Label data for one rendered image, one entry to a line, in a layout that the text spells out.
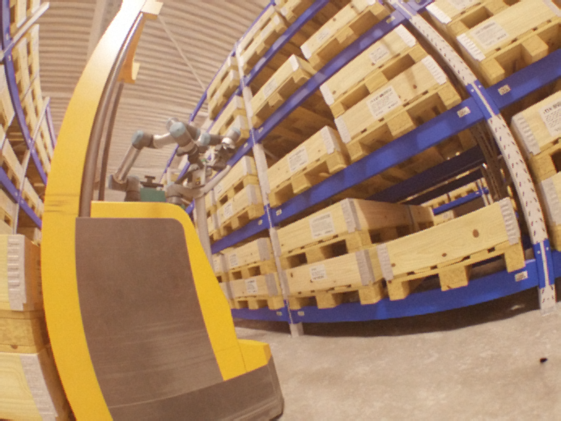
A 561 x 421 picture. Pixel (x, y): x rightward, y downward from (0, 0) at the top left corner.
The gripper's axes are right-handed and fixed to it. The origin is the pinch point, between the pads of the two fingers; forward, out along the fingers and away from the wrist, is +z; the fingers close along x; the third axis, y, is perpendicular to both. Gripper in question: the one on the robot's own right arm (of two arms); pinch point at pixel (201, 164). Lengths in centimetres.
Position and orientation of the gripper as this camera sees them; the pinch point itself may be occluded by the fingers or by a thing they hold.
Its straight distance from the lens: 152.0
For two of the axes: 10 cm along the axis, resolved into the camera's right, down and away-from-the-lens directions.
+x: -1.6, -8.4, 5.2
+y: 9.7, -2.4, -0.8
